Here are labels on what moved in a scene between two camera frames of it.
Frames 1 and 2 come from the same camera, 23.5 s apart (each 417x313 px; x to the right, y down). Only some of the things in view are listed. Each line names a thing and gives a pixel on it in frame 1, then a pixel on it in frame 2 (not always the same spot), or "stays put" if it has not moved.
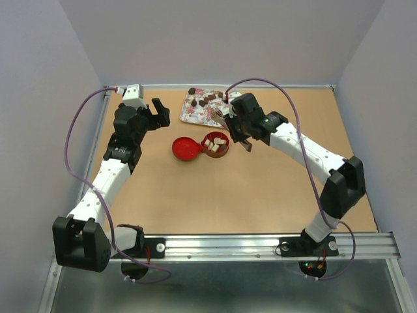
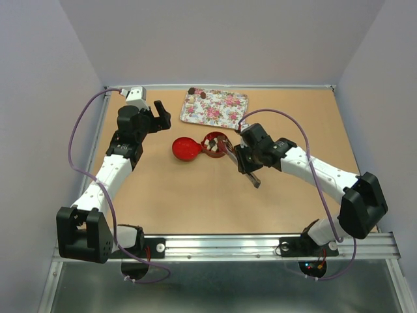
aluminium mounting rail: [369, 246] stays put
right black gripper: [231, 119] to [244, 166]
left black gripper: [161, 119] stays put
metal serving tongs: [218, 115] to [225, 146]
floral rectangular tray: [197, 107] stays put
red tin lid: [186, 149] stays put
